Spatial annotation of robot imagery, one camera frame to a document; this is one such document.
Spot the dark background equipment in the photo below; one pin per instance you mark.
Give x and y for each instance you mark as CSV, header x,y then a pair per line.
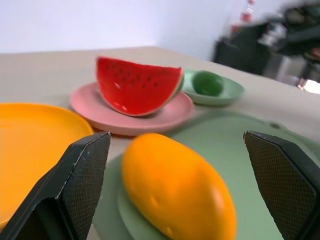
x,y
270,40

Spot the large green plate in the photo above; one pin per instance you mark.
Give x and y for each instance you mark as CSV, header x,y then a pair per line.
x,y
225,155

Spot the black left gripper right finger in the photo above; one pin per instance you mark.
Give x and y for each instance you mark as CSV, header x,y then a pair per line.
x,y
282,185

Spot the orange mango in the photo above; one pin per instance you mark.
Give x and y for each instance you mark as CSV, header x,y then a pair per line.
x,y
178,187

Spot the green round fruit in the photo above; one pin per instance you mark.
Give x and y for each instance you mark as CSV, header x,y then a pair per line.
x,y
208,83

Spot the red watermelon slice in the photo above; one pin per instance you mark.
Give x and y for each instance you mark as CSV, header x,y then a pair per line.
x,y
135,86

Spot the orange plate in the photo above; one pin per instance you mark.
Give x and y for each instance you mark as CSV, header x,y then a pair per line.
x,y
27,150

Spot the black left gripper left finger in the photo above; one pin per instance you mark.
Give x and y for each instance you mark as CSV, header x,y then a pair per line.
x,y
75,190

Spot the pink plate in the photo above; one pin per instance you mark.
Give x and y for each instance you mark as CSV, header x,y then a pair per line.
x,y
140,120

